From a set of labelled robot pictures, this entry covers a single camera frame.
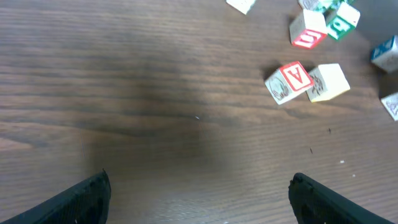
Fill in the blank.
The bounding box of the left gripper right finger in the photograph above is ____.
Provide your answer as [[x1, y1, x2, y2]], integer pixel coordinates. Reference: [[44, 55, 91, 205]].
[[289, 172, 392, 224]]

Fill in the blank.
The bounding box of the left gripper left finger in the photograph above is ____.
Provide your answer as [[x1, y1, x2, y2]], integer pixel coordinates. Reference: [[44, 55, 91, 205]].
[[1, 171, 111, 224]]

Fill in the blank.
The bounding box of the yellow-edged wooden block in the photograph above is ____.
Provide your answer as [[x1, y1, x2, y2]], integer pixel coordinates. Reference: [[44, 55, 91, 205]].
[[307, 63, 350, 103]]

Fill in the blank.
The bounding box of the red letter A block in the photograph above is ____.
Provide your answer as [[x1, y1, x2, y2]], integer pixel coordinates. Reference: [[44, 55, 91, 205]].
[[264, 61, 314, 105]]

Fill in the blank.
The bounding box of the yellow-sided wooden block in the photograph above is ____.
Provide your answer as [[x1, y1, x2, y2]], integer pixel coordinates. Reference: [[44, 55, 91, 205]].
[[381, 93, 398, 121]]

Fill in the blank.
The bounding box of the plain white wooden block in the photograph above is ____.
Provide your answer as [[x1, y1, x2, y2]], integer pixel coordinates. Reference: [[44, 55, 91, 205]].
[[371, 35, 397, 73]]

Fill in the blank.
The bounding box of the wooden block red number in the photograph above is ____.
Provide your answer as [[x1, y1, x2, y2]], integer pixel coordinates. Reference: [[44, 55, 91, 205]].
[[289, 9, 328, 49]]

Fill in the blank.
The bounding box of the wooden block teal front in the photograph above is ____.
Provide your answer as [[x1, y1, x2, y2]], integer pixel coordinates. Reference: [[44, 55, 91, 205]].
[[326, 2, 361, 41]]

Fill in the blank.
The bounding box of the wooden block teal letter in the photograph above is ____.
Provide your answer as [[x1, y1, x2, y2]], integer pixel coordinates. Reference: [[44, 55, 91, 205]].
[[298, 0, 333, 13]]

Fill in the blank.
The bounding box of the wooden block teal side far-left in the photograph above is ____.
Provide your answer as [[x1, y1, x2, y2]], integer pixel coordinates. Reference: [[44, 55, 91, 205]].
[[226, 0, 256, 15]]

